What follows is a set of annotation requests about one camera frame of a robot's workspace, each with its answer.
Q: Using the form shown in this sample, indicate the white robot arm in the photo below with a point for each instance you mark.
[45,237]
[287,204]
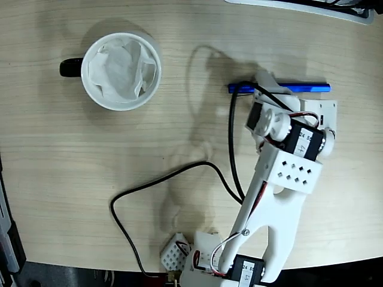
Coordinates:
[275,215]

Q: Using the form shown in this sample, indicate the white perforated base bracket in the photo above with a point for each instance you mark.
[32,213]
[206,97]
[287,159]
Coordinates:
[173,254]

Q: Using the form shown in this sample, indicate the wrist camera on white mount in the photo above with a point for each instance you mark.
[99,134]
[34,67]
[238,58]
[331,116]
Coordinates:
[326,110]

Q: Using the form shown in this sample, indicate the black device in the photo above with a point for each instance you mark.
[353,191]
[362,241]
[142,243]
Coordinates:
[378,6]

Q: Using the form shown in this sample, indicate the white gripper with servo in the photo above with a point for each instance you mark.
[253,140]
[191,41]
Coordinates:
[267,80]

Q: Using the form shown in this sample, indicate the blue pen with metal clip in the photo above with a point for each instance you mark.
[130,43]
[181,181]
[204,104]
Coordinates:
[311,88]

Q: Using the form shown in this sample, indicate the crumpled white tissue paper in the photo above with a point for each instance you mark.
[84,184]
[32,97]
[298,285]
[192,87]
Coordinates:
[119,74]

